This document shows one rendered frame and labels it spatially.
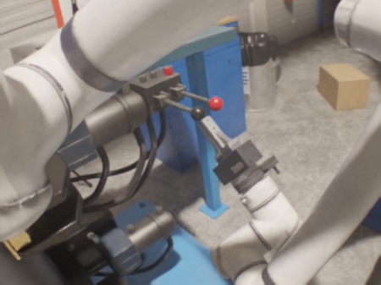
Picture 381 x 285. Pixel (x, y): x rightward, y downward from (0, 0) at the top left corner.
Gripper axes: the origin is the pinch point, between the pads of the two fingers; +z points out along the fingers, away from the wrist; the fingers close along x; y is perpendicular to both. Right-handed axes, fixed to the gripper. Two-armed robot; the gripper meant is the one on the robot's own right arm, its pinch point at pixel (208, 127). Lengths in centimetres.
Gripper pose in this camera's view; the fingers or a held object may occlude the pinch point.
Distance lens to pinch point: 69.4
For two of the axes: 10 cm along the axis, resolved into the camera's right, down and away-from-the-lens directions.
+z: -5.9, -7.8, 2.0
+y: -7.4, 4.3, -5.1
